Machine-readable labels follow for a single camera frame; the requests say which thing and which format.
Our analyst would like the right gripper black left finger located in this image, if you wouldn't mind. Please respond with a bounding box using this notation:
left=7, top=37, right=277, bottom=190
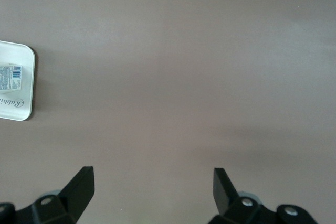
left=0, top=166, right=96, bottom=224

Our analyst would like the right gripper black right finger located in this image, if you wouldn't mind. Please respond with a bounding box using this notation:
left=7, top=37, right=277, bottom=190
left=207, top=167, right=317, bottom=224

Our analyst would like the cream tray with rabbit print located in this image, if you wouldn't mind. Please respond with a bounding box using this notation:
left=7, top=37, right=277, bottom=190
left=0, top=40, right=36, bottom=122

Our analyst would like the brown table cover sheet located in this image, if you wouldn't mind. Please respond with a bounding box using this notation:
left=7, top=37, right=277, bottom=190
left=0, top=0, right=336, bottom=224

